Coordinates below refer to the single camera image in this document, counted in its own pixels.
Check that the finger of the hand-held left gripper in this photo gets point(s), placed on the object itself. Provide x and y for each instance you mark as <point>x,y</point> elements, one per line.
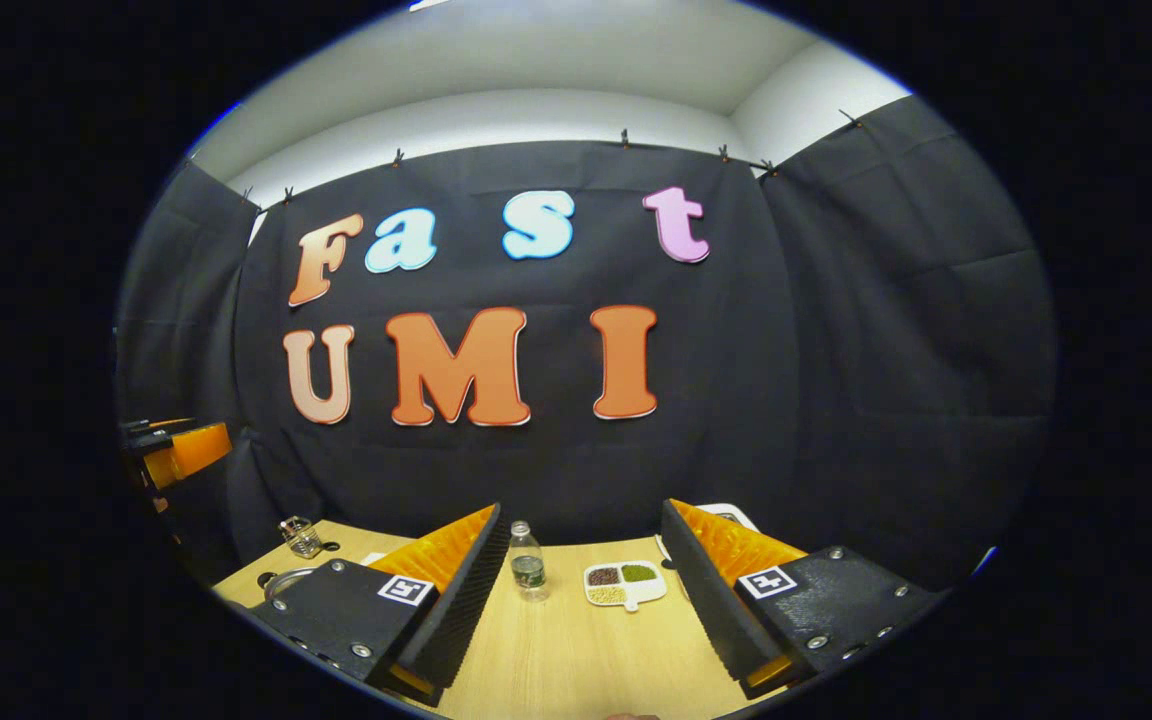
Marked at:
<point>198,450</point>

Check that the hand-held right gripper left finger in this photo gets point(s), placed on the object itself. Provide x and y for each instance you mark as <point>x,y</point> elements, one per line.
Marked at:
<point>466,605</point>

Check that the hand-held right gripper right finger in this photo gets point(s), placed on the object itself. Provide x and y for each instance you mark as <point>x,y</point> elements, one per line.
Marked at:
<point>711,605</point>

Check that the clear plastic water bottle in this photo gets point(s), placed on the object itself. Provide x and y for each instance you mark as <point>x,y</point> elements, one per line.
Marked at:
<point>528,565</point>

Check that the white divided tray with beans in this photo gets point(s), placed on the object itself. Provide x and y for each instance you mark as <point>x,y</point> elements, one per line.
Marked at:
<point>636,592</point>

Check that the white toaster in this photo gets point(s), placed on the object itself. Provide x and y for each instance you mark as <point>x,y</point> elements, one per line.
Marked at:
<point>736,515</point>

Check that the metal mesh utensil holder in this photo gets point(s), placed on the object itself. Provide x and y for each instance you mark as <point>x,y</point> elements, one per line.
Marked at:
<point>302,540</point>

